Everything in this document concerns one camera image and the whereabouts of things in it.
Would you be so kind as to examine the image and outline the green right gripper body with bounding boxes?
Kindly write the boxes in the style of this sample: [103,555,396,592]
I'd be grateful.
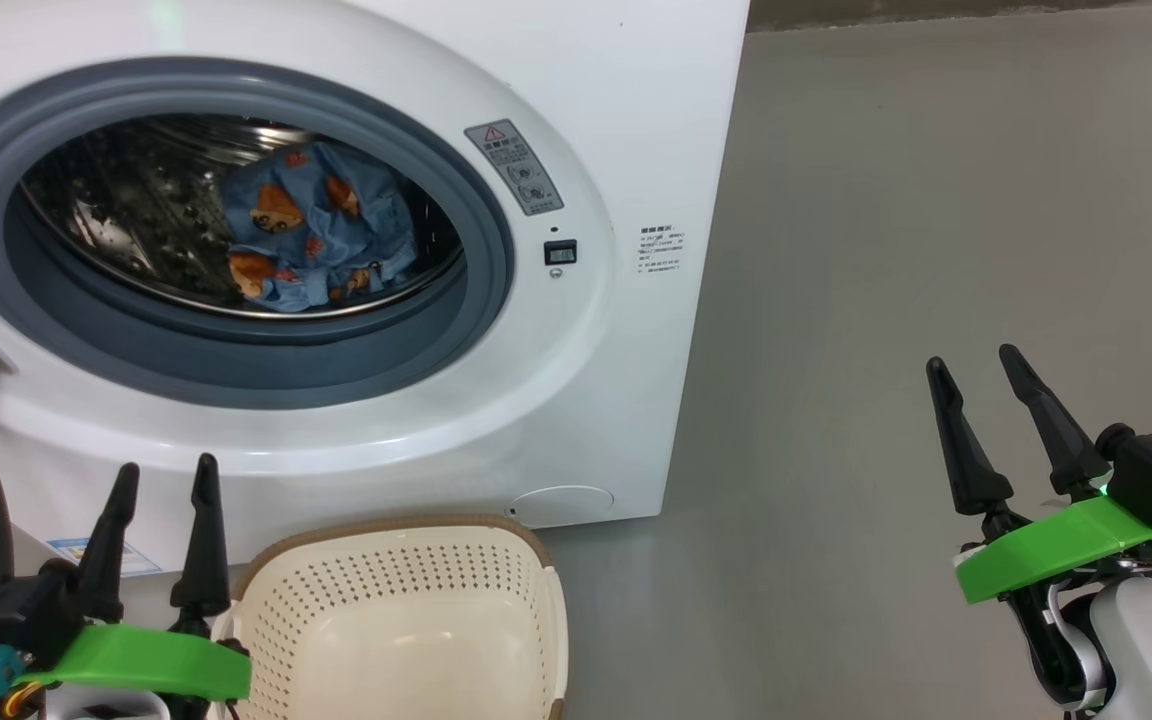
[954,494,1152,606]

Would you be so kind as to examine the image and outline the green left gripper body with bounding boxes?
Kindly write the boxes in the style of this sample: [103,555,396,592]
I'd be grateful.
[14,622,252,701]

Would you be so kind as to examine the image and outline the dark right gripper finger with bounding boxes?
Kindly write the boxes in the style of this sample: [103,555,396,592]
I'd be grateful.
[926,356,1015,516]
[998,343,1109,498]

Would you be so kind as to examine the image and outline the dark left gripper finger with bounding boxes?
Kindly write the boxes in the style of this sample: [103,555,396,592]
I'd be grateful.
[76,462,141,623]
[169,453,232,636]

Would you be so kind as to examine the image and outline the blue garment with cream lining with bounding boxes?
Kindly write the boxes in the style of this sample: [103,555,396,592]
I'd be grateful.
[228,238,412,314]

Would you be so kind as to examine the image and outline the blue garment with orange bears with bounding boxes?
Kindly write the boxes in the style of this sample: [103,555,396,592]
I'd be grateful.
[223,140,419,271]

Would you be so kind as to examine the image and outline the perforated steel washer drum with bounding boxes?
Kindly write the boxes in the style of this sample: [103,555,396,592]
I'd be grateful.
[18,113,465,321]

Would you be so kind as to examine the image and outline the white front-load washing machine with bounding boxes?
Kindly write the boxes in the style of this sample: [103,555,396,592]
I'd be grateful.
[0,0,752,593]

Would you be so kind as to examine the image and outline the blue energy label sticker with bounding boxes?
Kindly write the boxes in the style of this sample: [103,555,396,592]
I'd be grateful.
[46,537,162,579]

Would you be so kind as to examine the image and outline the cream perforated laundry basket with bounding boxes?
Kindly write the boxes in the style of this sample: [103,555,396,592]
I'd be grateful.
[211,515,569,720]

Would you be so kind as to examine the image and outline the white text sticker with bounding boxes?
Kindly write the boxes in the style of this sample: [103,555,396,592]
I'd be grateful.
[638,224,687,276]

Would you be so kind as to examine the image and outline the grey warning label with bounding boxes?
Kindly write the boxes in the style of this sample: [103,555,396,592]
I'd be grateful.
[464,120,565,216]

